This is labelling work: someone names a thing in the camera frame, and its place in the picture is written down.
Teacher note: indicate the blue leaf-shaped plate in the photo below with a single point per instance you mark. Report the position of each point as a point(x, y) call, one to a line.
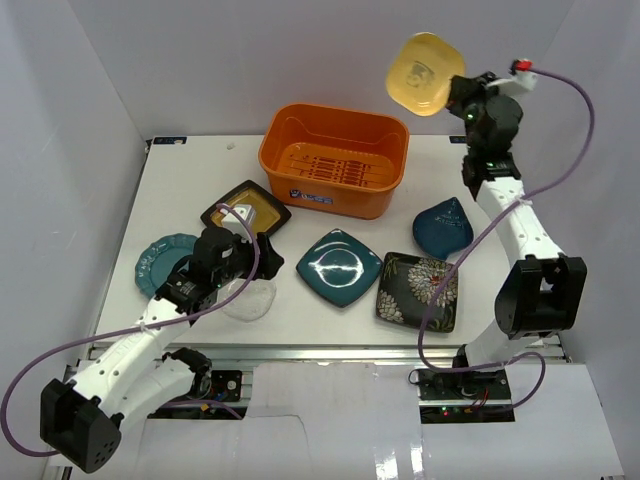
point(443, 230)

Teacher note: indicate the dark teal square plate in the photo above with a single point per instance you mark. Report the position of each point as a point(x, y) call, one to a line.
point(339, 268)

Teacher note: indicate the small yellow square dish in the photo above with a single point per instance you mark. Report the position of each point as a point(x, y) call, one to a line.
point(419, 77)

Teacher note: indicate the clear glass plate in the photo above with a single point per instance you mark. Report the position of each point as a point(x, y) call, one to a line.
point(253, 303)

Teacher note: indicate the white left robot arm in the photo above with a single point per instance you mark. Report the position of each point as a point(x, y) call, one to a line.
point(85, 417)

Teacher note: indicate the black floral square plate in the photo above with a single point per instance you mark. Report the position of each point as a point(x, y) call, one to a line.
point(407, 285)

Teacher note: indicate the teal round scalloped plate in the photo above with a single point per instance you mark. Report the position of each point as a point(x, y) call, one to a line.
point(156, 262)

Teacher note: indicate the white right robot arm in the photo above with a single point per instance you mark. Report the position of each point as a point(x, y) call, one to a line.
point(542, 292)

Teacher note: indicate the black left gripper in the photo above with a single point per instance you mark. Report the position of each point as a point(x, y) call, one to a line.
point(261, 255)

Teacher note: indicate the orange plastic bin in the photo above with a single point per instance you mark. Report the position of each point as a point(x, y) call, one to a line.
point(334, 160)

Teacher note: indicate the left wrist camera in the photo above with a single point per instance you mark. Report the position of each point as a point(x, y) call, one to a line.
point(240, 220)

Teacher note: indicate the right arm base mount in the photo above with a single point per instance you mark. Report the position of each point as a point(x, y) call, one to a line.
point(462, 398)

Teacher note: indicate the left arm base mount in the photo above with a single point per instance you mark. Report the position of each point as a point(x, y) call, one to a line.
point(208, 383)

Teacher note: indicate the amber square plate black rim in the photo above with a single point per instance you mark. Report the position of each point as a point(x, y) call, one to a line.
point(271, 213)

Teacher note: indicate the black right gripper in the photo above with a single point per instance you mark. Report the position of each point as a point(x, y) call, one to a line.
point(459, 94)

